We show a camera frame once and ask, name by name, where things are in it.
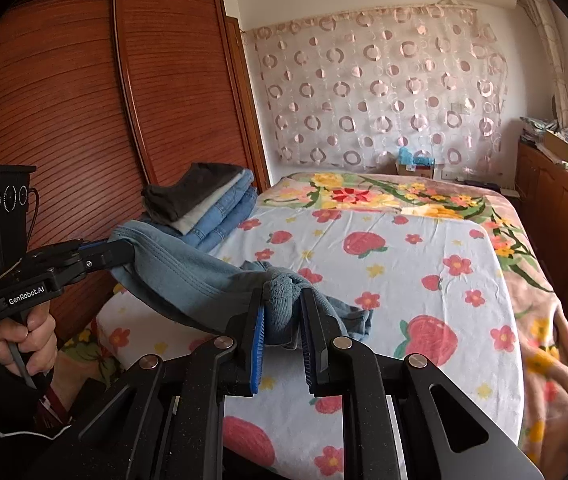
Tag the light grey folded pants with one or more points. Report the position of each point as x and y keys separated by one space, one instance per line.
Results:
x=209 y=207

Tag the bed with floral sheet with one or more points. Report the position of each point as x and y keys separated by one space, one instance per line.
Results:
x=529 y=310

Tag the strawberry print sheet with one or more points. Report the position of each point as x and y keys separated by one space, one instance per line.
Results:
x=414 y=285

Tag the person's left hand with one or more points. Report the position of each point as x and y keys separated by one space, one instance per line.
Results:
x=4 y=340

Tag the dark grey folded pants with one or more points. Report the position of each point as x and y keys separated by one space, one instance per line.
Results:
x=184 y=190

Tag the pale window curtain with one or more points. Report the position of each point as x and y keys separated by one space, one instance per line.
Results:
x=549 y=50

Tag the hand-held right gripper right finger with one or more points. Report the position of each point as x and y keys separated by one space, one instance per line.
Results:
x=306 y=350

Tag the cardboard box with blue cloth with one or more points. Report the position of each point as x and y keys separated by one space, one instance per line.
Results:
x=414 y=165

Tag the wooden wardrobe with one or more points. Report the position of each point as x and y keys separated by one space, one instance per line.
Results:
x=89 y=85

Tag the open cardboard box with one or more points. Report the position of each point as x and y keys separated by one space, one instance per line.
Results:
x=561 y=147

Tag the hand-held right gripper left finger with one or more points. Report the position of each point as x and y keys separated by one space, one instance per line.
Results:
x=258 y=350

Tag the wooden cabinet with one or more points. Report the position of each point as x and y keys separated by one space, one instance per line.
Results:
x=554 y=210

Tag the circle patterned wall curtain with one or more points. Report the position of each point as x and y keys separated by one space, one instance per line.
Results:
x=379 y=85

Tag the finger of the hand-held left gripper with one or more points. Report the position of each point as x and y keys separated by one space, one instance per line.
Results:
x=91 y=246
x=106 y=260

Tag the blue folded jeans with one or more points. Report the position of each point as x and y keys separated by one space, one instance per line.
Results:
x=224 y=237
x=231 y=210

